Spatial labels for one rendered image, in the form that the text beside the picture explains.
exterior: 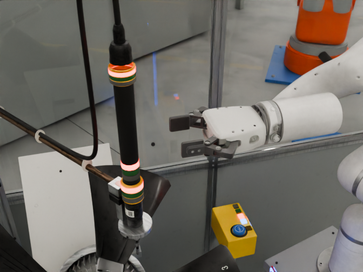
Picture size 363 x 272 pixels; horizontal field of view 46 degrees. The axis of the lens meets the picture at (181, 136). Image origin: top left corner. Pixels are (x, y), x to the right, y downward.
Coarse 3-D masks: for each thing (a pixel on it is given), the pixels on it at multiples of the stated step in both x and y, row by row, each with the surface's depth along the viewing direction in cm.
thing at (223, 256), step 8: (216, 248) 115; (224, 248) 114; (200, 256) 114; (208, 256) 113; (216, 256) 113; (224, 256) 113; (232, 256) 113; (192, 264) 112; (200, 264) 112; (208, 264) 112; (216, 264) 112; (232, 264) 112
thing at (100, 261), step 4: (100, 260) 106; (104, 260) 105; (108, 260) 104; (100, 264) 106; (104, 264) 105; (108, 264) 104; (112, 264) 103; (116, 264) 103; (120, 264) 101; (96, 268) 106; (100, 268) 106; (104, 268) 105; (108, 268) 104; (112, 268) 103; (116, 268) 102; (120, 268) 101
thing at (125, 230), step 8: (112, 184) 85; (112, 192) 86; (120, 192) 85; (112, 200) 86; (120, 200) 85; (120, 208) 87; (120, 216) 88; (144, 216) 90; (120, 224) 88; (144, 224) 88; (120, 232) 87; (128, 232) 86; (136, 232) 86; (144, 232) 86
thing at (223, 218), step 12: (216, 216) 144; (228, 216) 144; (216, 228) 146; (228, 228) 139; (252, 228) 139; (228, 240) 135; (240, 240) 136; (252, 240) 137; (240, 252) 139; (252, 252) 141
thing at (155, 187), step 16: (96, 176) 109; (112, 176) 107; (144, 176) 104; (160, 176) 103; (96, 192) 109; (144, 192) 103; (160, 192) 102; (96, 208) 108; (112, 208) 105; (144, 208) 102; (96, 224) 108; (112, 224) 105; (96, 240) 107; (112, 240) 104; (128, 240) 102; (112, 256) 103; (128, 256) 101
